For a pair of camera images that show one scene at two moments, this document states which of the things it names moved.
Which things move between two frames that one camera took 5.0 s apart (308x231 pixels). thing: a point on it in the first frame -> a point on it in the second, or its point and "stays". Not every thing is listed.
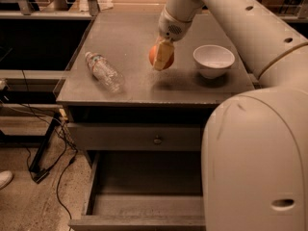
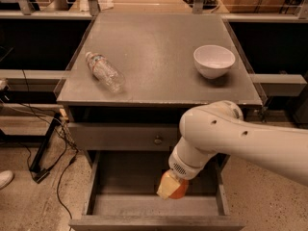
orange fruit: x=152 y=57 -> x=181 y=189
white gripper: x=169 y=27 -> x=183 y=168
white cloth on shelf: x=104 y=1 stays
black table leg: x=38 y=172 stays
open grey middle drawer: x=142 y=191 stays
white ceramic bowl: x=213 y=60 stays
